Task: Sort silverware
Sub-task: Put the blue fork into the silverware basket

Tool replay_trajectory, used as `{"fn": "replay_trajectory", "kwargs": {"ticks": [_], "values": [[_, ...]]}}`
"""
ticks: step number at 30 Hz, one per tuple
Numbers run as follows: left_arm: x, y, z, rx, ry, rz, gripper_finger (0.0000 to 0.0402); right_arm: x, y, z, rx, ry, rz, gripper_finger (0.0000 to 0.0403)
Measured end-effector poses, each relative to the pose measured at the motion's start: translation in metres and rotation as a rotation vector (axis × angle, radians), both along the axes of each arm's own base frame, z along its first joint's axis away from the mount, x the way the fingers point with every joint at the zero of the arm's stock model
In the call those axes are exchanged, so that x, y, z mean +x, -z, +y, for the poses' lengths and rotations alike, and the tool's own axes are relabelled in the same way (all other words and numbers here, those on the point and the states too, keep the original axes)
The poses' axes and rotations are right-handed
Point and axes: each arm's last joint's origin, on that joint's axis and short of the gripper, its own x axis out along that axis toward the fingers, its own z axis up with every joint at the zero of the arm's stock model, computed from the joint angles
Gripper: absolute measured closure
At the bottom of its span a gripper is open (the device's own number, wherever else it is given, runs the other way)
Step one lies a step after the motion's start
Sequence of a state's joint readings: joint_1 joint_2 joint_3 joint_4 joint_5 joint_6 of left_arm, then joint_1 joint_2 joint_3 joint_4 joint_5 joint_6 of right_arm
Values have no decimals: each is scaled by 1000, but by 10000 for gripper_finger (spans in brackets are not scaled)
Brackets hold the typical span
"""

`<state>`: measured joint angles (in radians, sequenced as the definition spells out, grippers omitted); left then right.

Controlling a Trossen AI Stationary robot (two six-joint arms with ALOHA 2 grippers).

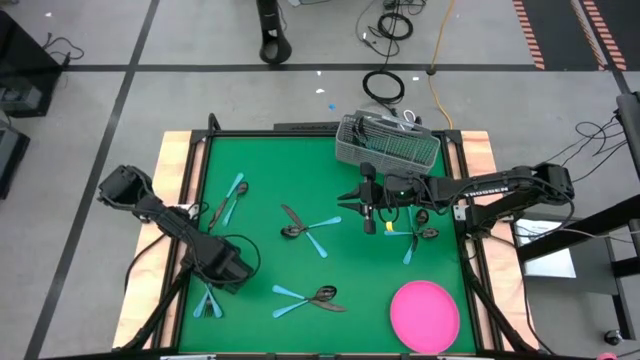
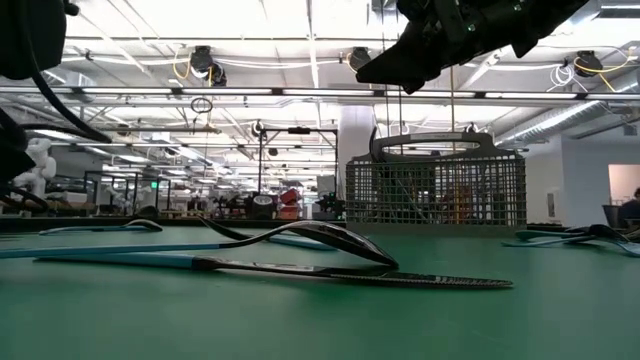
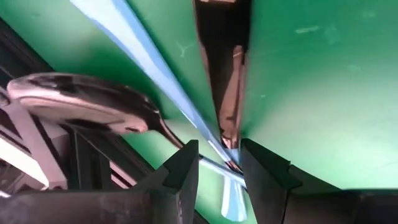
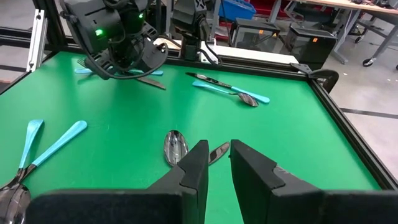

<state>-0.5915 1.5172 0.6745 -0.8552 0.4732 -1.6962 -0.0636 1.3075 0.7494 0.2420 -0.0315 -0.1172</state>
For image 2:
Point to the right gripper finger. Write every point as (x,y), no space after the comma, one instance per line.
(410,55)

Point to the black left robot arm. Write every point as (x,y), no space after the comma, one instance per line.
(30,40)

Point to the white building column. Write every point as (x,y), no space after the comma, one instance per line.
(356,145)

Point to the red storage bins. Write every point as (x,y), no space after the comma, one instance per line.
(290,197)

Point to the person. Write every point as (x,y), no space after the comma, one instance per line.
(632,207)

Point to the white robot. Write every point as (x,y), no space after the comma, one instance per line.
(40,167)

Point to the silver ventilation duct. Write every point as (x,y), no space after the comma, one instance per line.
(550,120)

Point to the black gantry frame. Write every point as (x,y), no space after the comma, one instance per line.
(298,130)

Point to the long ceiling light rail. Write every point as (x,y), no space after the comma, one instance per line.
(225,91)

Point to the black aluminium table frame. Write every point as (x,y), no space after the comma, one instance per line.
(180,223)

